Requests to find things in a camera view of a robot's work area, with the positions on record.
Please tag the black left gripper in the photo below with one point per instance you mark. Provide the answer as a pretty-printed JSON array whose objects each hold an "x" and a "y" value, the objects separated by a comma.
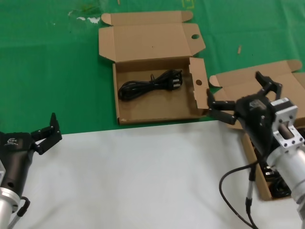
[{"x": 14, "y": 152}]

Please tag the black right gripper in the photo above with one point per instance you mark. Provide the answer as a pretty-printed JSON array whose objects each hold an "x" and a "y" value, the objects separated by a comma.
[{"x": 257, "y": 121}]

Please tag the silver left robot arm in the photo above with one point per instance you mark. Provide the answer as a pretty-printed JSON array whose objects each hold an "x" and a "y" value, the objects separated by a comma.
[{"x": 6, "y": 207}]

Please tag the open cardboard box with holes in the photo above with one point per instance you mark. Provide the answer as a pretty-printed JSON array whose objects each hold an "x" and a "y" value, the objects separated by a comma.
[{"x": 152, "y": 109}]

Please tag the green table mat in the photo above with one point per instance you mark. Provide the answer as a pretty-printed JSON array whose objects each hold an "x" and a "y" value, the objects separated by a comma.
[{"x": 47, "y": 59}]

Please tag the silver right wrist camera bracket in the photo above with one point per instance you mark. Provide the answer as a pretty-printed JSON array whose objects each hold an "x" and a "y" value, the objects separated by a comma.
[{"x": 286, "y": 117}]

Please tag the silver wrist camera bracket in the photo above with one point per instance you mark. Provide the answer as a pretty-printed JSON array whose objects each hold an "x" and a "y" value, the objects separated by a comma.
[
  {"x": 286, "y": 117},
  {"x": 2, "y": 171}
]

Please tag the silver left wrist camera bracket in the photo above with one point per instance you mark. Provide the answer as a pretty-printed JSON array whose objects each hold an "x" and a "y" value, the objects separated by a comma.
[{"x": 2, "y": 171}]

